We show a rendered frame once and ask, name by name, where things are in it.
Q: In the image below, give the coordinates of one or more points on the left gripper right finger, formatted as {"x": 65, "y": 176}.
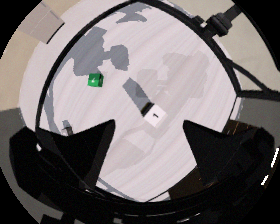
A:
{"x": 213, "y": 150}

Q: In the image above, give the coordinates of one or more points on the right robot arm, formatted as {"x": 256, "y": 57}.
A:
{"x": 220, "y": 23}

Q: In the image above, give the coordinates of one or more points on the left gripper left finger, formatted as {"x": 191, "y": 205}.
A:
{"x": 83, "y": 152}

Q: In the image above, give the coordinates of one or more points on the white block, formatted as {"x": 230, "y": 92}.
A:
{"x": 154, "y": 115}

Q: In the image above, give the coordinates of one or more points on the small green block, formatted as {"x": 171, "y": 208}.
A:
{"x": 95, "y": 80}

